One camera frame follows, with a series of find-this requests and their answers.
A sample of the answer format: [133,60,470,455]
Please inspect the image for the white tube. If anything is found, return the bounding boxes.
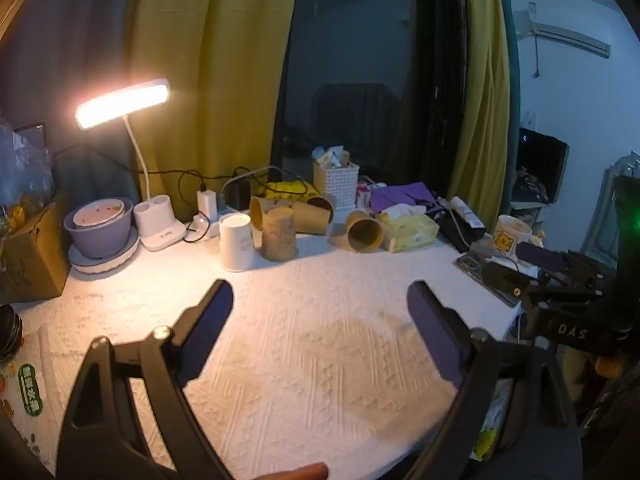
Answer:
[449,196,483,228]

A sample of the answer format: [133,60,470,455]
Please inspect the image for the patterned brown paper cup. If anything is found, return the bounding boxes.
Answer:
[261,208,299,262]

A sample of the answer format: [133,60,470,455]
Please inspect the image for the white embossed table cloth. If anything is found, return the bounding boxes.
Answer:
[9,232,525,480]

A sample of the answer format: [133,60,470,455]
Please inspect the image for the white power strip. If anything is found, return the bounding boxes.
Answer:
[183,204,251,244]

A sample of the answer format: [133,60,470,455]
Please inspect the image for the white plastic basket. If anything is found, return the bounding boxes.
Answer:
[313,159,361,211]

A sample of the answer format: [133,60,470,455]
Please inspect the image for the cartoon print mug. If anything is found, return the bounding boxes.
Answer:
[492,214,534,261]

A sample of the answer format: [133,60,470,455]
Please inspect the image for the white inner bowl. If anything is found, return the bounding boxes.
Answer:
[73,200,126,229]

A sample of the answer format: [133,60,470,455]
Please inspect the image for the metal tray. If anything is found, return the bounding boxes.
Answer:
[454,252,523,309]

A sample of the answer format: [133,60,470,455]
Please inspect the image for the white air conditioner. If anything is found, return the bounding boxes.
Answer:
[530,21,613,60]

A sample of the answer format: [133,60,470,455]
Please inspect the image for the black monitor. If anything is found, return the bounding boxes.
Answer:
[514,127,571,205]

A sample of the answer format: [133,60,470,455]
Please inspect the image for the printed plastic bag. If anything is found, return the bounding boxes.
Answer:
[0,347,51,461]

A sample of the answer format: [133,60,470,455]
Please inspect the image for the yellow bag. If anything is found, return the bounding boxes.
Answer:
[257,180,321,202]

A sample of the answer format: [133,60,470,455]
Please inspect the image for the dark glass window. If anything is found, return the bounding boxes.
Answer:
[272,0,471,196]

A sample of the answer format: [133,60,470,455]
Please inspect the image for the clear plastic bag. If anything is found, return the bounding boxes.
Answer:
[0,117,56,231]

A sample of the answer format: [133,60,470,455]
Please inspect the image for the yellow curtain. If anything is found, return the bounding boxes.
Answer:
[127,0,303,213]
[447,0,513,206]

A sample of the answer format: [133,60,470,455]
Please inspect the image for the white cable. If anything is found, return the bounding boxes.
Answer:
[220,165,285,196]

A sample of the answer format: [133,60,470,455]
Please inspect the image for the white round plate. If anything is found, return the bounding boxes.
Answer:
[68,225,140,276]

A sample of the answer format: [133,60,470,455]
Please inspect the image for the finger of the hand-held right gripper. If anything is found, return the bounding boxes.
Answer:
[515,242,603,287]
[481,262,541,307]

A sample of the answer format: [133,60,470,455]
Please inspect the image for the cardboard box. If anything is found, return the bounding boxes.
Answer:
[0,200,72,305]

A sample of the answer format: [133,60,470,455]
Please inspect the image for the black cable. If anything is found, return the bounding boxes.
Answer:
[52,142,228,196]

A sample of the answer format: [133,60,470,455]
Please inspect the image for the white charger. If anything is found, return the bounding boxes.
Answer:
[196,189,219,221]

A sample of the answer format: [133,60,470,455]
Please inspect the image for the purple cloth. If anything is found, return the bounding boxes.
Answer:
[367,182,441,213]

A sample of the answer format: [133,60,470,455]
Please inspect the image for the black power adapter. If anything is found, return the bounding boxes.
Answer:
[228,180,252,207]

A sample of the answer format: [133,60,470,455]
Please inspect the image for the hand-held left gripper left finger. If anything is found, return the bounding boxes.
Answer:
[56,279,236,480]

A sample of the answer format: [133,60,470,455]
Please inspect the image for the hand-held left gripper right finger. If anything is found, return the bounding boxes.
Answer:
[400,280,584,480]

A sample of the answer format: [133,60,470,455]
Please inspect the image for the person's left hand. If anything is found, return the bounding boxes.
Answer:
[262,463,330,480]

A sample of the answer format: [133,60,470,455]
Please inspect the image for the white cup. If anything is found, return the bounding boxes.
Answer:
[219,212,254,273]

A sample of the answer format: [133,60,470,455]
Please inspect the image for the dark bowl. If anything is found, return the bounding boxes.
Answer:
[0,304,25,362]

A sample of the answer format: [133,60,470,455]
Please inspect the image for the black flat case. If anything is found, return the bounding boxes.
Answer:
[436,212,487,255]

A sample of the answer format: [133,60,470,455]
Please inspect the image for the yellow tissue pack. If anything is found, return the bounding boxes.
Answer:
[376,210,441,254]

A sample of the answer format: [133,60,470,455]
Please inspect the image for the purple bowl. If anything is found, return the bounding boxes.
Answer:
[63,197,136,260]

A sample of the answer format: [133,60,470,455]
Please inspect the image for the white desk lamp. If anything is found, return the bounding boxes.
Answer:
[75,78,190,253]

